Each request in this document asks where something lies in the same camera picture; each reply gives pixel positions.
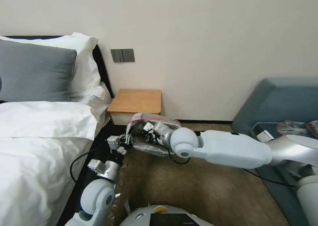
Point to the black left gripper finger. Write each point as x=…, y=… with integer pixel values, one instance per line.
x=121, y=150
x=126, y=138

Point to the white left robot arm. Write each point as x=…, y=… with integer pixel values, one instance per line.
x=97, y=195

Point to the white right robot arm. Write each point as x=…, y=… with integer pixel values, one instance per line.
x=231, y=149

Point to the dark trash can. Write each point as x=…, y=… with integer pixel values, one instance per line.
x=138, y=136

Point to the crumpled clear bag red trim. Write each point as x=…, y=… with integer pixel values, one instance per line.
x=293, y=127

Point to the clear plastic scrap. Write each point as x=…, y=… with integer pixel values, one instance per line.
x=118, y=195

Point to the wooden nightstand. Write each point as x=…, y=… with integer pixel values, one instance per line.
x=135, y=100

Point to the flat white pillow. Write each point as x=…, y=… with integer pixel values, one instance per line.
x=92, y=93

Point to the white robot front shell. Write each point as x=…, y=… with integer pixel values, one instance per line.
x=139, y=216

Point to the white duvet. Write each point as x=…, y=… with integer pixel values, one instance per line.
x=37, y=149

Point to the large white pillow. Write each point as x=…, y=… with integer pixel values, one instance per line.
x=85, y=62

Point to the grey pillow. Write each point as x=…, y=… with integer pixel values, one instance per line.
x=34, y=72

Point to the small white box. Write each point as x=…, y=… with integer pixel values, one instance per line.
x=264, y=136

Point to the blue-grey sofa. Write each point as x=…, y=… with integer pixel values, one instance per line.
x=280, y=102

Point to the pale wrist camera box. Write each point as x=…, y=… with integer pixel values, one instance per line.
x=112, y=141

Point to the grey wall switch panel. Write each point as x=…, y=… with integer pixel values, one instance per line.
x=122, y=55

